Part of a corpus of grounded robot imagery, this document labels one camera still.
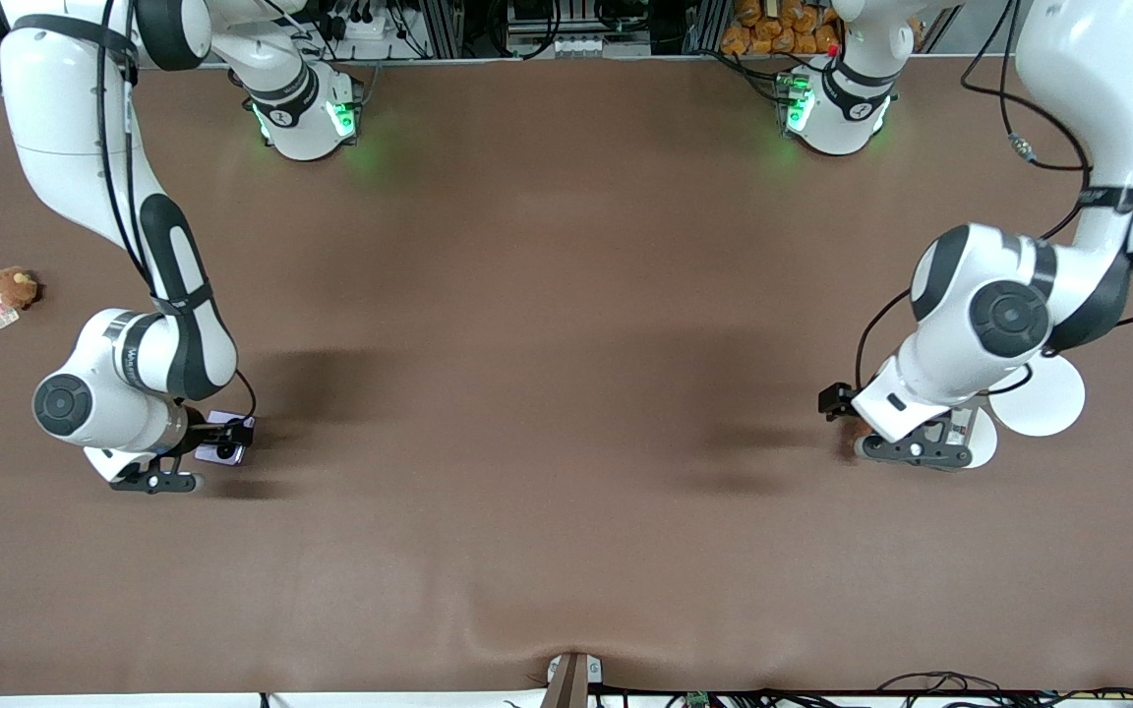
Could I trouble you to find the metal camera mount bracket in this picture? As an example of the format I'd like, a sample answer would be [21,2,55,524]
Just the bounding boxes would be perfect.
[544,651,605,708]

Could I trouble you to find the orange lumpy objects pile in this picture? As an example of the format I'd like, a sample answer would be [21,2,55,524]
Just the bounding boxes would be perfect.
[720,0,844,58]

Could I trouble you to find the white power strip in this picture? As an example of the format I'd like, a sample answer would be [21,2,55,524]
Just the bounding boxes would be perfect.
[325,8,391,43]

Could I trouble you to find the lilac flip phone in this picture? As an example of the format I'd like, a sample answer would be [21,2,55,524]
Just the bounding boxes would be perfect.
[194,409,256,467]

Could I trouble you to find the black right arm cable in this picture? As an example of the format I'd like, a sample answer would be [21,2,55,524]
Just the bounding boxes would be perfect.
[96,0,260,420]

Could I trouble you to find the brown table mat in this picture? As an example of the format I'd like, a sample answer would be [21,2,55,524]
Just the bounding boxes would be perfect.
[0,54,1133,696]

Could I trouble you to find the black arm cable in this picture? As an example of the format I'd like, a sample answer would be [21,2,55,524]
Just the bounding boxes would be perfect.
[854,0,1133,392]
[96,0,260,420]

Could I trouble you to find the black floor cable bundle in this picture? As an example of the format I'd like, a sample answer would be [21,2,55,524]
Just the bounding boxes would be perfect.
[871,671,1133,708]

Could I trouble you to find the brown plush toy with tag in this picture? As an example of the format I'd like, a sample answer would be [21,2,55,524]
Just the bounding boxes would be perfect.
[0,265,40,330]

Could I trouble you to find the dark equipment box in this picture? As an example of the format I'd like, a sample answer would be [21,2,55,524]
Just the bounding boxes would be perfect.
[506,0,653,58]

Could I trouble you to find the white round desk lamp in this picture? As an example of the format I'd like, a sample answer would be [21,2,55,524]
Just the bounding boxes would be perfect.
[950,352,1087,470]

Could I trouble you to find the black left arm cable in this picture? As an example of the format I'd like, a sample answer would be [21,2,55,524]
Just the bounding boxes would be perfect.
[854,0,1133,392]

